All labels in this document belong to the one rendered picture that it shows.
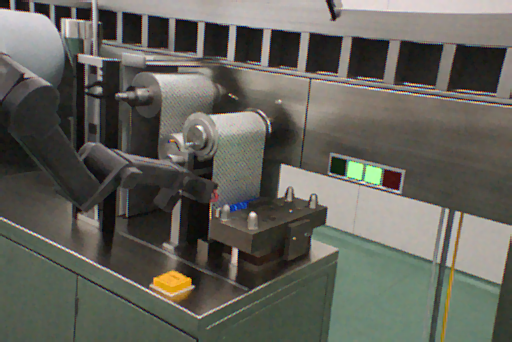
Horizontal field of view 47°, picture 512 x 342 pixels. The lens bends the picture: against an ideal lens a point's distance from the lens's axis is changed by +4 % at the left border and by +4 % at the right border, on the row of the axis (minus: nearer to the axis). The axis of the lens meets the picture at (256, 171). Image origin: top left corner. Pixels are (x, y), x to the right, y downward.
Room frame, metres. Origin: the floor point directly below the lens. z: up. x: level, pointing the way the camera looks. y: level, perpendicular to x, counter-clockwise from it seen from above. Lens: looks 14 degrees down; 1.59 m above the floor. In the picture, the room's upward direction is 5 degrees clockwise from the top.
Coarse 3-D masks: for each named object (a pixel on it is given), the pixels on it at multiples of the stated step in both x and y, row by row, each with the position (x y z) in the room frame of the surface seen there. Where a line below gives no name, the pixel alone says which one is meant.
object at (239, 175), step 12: (228, 156) 1.66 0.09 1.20; (240, 156) 1.71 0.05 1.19; (252, 156) 1.75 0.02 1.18; (216, 168) 1.62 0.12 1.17; (228, 168) 1.66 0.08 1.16; (240, 168) 1.71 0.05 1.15; (252, 168) 1.76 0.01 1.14; (216, 180) 1.62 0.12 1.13; (228, 180) 1.67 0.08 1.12; (240, 180) 1.71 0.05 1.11; (252, 180) 1.76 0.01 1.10; (228, 192) 1.67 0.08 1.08; (240, 192) 1.72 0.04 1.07; (252, 192) 1.77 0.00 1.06; (216, 204) 1.63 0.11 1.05; (228, 204) 1.68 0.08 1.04
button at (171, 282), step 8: (168, 272) 1.40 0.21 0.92; (176, 272) 1.40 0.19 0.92; (160, 280) 1.35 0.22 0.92; (168, 280) 1.35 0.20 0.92; (176, 280) 1.35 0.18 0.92; (184, 280) 1.36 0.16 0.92; (160, 288) 1.34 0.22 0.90; (168, 288) 1.32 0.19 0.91; (176, 288) 1.33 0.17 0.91; (184, 288) 1.35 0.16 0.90
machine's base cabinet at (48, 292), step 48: (0, 240) 1.81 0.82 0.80; (0, 288) 1.81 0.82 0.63; (48, 288) 1.64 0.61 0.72; (96, 288) 1.50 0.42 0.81; (288, 288) 1.52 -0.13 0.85; (0, 336) 1.80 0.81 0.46; (48, 336) 1.64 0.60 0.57; (96, 336) 1.50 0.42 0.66; (144, 336) 1.37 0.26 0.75; (192, 336) 1.28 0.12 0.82; (240, 336) 1.36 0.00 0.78; (288, 336) 1.55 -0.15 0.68
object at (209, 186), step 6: (198, 180) 1.53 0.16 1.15; (204, 180) 1.57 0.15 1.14; (192, 186) 1.52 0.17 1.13; (198, 186) 1.53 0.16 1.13; (204, 186) 1.55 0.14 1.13; (210, 186) 1.55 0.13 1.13; (216, 186) 1.55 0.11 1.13; (186, 192) 1.52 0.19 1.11; (192, 192) 1.52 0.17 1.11; (198, 192) 1.53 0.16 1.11; (204, 192) 1.55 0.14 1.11; (210, 192) 1.54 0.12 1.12; (192, 198) 1.56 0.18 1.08; (198, 198) 1.54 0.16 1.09; (204, 198) 1.53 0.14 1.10; (210, 198) 1.53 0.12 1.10
